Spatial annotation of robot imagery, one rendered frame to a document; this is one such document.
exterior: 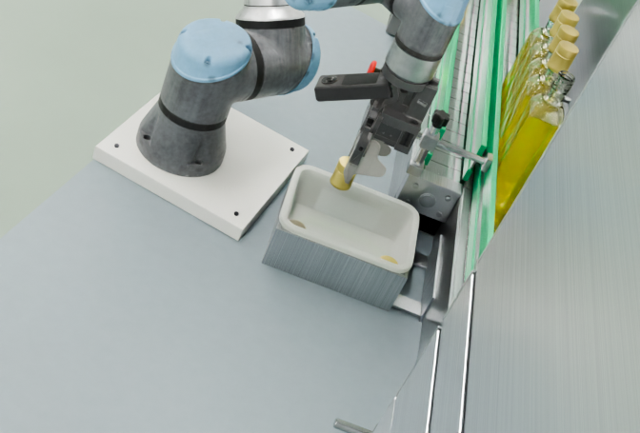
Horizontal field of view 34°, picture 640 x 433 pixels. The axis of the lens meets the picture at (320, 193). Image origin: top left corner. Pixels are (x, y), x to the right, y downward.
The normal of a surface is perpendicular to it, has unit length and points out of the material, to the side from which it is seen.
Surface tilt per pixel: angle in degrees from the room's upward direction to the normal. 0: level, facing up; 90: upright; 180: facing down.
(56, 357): 0
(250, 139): 0
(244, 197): 0
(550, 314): 90
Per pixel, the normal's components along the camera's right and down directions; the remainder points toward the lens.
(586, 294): -0.93, -0.36
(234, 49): 0.23, -0.69
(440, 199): -0.17, 0.58
